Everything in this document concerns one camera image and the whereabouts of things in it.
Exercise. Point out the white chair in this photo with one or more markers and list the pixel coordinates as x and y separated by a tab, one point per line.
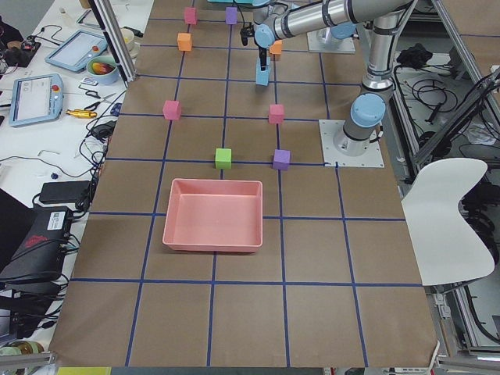
447	249

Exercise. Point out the purple block right side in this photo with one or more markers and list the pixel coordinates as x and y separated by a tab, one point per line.
231	15

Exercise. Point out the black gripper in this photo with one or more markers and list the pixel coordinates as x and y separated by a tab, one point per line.
262	53

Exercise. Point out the green block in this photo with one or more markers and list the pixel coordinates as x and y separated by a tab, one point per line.
223	158

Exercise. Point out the pink block right near desk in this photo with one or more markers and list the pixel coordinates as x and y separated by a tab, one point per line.
190	16

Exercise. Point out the dark pink block near base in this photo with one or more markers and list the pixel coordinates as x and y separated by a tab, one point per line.
276	114

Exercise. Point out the pink block desk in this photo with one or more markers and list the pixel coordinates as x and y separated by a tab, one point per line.
190	16
171	110

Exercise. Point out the scissors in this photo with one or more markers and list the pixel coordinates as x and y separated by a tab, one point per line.
99	100

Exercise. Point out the orange block near base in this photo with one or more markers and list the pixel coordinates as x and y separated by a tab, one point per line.
276	48

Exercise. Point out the aluminium frame post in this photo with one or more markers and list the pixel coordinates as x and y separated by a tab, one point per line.
108	23

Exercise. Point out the pink plastic tray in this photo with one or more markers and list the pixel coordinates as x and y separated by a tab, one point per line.
206	215

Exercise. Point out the light blue block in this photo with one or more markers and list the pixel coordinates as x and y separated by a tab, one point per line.
262	77

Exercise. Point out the teach pendant far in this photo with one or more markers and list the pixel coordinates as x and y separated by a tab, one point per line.
75	53

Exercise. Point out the black computer box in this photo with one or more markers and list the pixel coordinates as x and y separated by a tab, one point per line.
39	258

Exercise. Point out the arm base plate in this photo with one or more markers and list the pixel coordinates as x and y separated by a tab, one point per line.
340	150
329	40

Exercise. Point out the orange block near desk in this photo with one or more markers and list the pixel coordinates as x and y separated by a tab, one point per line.
184	42

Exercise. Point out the person at desk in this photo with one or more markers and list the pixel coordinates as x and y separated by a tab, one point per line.
10	36

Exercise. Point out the yellow tool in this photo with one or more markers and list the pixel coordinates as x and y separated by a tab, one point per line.
81	113

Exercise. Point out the purple block left side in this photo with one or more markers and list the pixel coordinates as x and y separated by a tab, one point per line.
281	159

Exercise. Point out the beige bowl with lemon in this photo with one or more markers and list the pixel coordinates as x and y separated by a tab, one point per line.
131	44

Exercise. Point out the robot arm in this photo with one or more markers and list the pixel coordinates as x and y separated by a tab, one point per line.
330	27

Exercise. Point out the black power adapter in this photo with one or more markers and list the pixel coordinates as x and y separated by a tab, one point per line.
63	192

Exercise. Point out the teach pendant near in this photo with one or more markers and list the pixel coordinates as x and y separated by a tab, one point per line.
36	100

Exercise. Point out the teach pendant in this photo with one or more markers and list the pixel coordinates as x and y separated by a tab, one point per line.
36	100
75	53

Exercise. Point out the blue bowl with fruit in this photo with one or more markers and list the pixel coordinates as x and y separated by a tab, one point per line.
103	69

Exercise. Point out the pink block left near desk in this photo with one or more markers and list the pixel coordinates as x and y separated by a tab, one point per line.
171	110

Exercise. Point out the purple block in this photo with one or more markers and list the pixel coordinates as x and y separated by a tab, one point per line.
231	15
281	159

